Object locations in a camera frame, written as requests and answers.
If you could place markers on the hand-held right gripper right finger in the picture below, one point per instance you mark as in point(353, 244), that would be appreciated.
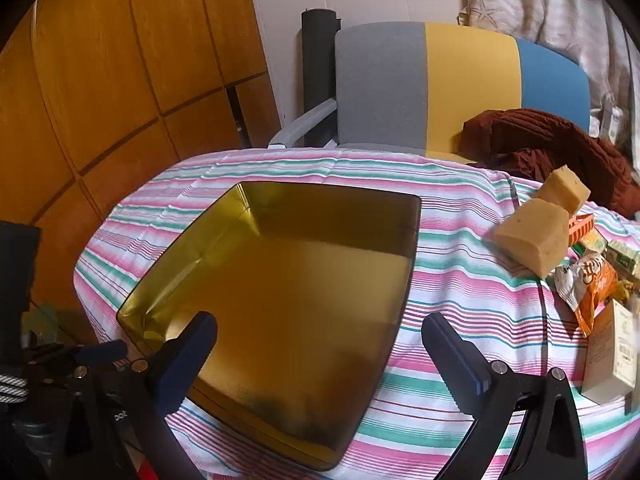
point(460, 360)

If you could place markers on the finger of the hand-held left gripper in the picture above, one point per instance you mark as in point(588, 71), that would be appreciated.
point(102, 352)

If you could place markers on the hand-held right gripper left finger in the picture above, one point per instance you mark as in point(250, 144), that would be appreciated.
point(186, 360)

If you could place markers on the gold metal tin container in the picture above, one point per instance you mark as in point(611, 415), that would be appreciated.
point(300, 310)

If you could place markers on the large yellow sponge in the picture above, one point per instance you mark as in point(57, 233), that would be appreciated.
point(535, 240)

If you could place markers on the cream cardboard box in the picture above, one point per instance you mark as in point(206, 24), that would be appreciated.
point(610, 355)

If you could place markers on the orange white snack packet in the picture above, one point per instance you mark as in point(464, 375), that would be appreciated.
point(592, 280)

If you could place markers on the yellow plush toy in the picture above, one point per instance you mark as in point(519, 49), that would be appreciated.
point(627, 288)

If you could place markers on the pink green striped cloth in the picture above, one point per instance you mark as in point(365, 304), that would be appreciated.
point(450, 260)

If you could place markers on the green yellow flat packet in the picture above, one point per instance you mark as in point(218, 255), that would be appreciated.
point(592, 243)

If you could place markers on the red orange small box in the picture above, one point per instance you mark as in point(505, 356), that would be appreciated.
point(582, 225)

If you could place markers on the green yellow small carton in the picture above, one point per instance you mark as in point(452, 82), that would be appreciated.
point(622, 257)

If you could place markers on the small yellow sponge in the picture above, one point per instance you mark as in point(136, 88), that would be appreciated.
point(562, 187)

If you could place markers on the brown knitted cloth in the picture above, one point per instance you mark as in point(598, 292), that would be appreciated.
point(550, 145)

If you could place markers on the wooden wardrobe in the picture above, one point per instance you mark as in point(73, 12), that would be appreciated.
point(125, 60)

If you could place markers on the white blue small boxes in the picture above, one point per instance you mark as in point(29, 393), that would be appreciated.
point(612, 120)

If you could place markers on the grey yellow blue chair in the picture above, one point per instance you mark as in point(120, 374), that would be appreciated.
point(380, 85)

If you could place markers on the black cylinder roll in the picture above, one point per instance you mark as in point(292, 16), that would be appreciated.
point(317, 60)

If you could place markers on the patterned beige curtain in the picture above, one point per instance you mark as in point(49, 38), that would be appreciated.
point(550, 10)

